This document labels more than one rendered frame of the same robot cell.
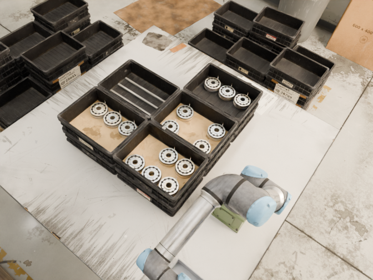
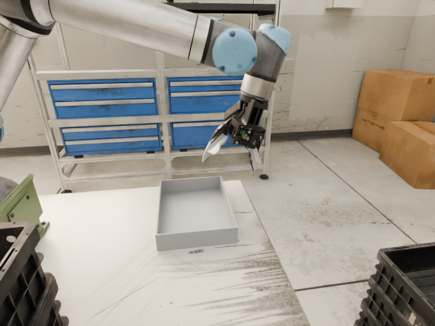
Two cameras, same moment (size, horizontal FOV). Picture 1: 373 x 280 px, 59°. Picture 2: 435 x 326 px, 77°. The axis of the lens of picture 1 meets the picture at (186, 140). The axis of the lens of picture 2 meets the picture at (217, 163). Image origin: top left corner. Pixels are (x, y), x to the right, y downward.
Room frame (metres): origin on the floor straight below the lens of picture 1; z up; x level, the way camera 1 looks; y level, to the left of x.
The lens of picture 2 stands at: (0.66, 0.45, 1.19)
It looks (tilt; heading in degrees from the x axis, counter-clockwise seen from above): 26 degrees down; 230
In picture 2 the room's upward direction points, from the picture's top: straight up
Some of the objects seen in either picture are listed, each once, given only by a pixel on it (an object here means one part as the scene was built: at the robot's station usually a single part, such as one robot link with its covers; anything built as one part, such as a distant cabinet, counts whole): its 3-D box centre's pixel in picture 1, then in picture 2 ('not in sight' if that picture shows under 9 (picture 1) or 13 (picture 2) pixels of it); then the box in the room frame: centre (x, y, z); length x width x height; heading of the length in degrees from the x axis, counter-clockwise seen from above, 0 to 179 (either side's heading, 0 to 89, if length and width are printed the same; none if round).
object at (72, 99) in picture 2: not in sight; (109, 118); (-0.01, -1.57, 0.60); 0.72 x 0.03 x 0.56; 149
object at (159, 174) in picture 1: (151, 174); not in sight; (0.81, 0.16, 0.86); 0.10 x 0.10 x 0.01
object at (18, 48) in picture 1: (30, 54); not in sight; (2.11, 1.44, 0.31); 0.40 x 0.30 x 0.34; 149
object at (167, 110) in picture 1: (193, 127); not in sight; (1.13, -0.03, 0.87); 0.40 x 0.30 x 0.11; 60
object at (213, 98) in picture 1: (221, 96); not in sight; (1.39, -0.18, 0.87); 0.40 x 0.30 x 0.11; 60
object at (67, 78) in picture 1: (70, 78); not in sight; (1.81, 0.98, 0.41); 0.31 x 0.02 x 0.16; 149
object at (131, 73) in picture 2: not in sight; (160, 72); (-0.36, -1.39, 0.91); 1.70 x 0.10 x 0.05; 149
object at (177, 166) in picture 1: (185, 166); not in sight; (0.87, -0.01, 0.86); 0.10 x 0.10 x 0.01
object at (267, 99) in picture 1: (250, 94); not in sight; (1.61, -0.40, 0.70); 0.33 x 0.23 x 0.01; 59
